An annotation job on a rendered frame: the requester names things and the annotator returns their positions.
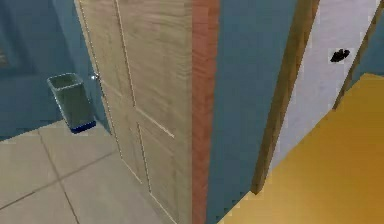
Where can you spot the light wooden room door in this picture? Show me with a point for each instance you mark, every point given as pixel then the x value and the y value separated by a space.
pixel 156 83

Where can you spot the grey-green bin with blue base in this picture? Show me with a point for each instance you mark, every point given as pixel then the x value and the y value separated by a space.
pixel 71 100

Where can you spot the white room door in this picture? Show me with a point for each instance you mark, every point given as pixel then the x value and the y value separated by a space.
pixel 320 83

